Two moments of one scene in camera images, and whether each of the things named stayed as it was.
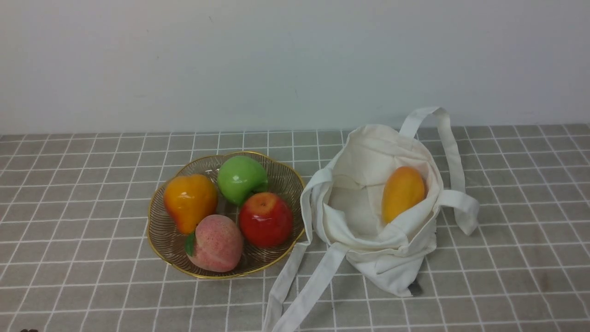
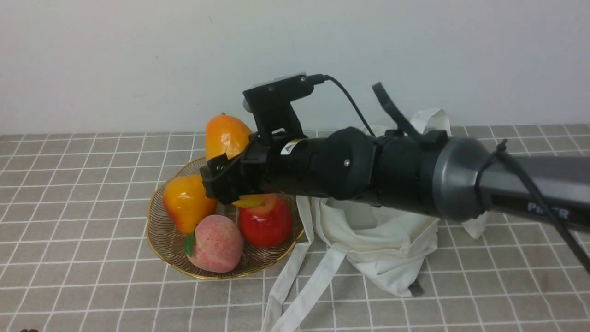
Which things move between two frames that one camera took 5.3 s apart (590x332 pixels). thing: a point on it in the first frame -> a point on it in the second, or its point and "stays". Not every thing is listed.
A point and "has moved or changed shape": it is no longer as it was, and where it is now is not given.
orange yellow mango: [404, 189] has moved or changed shape
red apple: [265, 220] stays
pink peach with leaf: [216, 245] stays
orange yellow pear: [189, 198] stays
